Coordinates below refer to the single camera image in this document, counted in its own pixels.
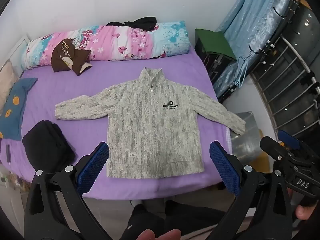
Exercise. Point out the black garment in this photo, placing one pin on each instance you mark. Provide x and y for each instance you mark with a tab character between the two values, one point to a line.
142	22

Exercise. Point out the person's left hand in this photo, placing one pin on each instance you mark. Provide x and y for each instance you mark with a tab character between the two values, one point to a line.
157	235

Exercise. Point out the grey knit sweater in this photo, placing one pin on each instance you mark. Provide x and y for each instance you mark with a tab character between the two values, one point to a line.
150	130

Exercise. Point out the person's legs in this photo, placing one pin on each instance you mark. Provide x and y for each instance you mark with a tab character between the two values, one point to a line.
150	217

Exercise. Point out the purple bed blanket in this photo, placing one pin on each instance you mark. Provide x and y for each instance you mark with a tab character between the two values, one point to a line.
87	80

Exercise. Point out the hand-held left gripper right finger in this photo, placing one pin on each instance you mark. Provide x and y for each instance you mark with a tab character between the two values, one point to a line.
225	170

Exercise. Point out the small dark remote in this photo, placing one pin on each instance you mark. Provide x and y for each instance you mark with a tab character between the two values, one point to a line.
8	153

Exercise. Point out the rolled floral quilt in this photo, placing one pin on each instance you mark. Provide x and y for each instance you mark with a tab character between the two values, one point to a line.
112	42

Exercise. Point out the silver foil box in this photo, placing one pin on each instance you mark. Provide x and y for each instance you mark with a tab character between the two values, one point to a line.
245	140

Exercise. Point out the green cloth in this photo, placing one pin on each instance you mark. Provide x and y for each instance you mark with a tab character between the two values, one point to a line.
212	42

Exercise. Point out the brown printed cloth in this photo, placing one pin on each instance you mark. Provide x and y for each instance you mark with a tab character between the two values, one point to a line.
65	60

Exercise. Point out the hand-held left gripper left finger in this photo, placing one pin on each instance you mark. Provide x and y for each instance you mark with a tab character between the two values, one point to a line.
93	165

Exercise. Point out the person's right hand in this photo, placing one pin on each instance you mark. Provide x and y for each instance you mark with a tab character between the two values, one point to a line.
303	211

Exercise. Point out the folded black clothes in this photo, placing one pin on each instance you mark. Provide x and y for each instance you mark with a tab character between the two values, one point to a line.
47	145

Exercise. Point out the white headboard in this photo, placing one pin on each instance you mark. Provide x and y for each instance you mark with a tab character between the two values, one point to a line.
17	50

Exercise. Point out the blue clothes hanger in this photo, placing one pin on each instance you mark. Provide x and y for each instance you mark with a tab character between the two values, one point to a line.
241	72

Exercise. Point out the light blue curtain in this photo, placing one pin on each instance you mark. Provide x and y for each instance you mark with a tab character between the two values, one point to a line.
250	30

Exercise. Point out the beige pillow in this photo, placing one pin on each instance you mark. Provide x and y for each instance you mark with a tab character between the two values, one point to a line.
6	85

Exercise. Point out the blue cushion with orange dots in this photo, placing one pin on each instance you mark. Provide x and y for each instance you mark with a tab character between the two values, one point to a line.
15	110

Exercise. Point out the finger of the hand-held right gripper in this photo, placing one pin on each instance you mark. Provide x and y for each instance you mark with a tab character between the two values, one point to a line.
271	146
290	138

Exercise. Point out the metal window railing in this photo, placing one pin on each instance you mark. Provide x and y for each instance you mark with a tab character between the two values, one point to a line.
287	80

